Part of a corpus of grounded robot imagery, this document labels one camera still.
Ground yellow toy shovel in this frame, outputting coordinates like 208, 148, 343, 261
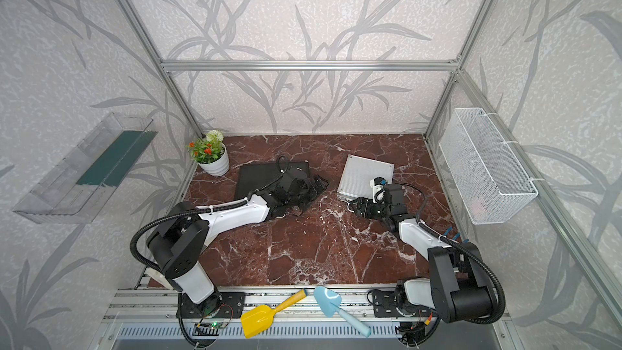
241, 289, 308, 339

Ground potted plant red flowers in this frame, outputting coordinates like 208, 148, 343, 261
187, 130, 229, 177

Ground black poker case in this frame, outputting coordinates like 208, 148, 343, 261
233, 163, 286, 199

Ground pink object in basket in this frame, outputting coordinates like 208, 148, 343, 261
469, 197, 489, 222

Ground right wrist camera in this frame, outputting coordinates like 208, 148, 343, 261
370, 177, 387, 203

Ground white wire mesh basket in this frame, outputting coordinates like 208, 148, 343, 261
440, 107, 539, 225

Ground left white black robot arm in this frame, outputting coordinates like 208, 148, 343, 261
130, 168, 329, 305

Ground small circuit board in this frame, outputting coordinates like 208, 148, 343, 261
195, 320, 230, 333

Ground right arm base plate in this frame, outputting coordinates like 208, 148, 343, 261
366, 287, 433, 319

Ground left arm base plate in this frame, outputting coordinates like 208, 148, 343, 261
176, 291, 246, 319

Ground light blue toy shovel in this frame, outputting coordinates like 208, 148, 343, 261
314, 286, 372, 338

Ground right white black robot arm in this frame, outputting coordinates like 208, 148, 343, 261
348, 180, 506, 325

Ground clear plastic wall shelf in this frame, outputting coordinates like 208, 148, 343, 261
13, 113, 157, 225

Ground silver aluminium poker case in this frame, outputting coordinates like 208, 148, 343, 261
337, 155, 395, 202

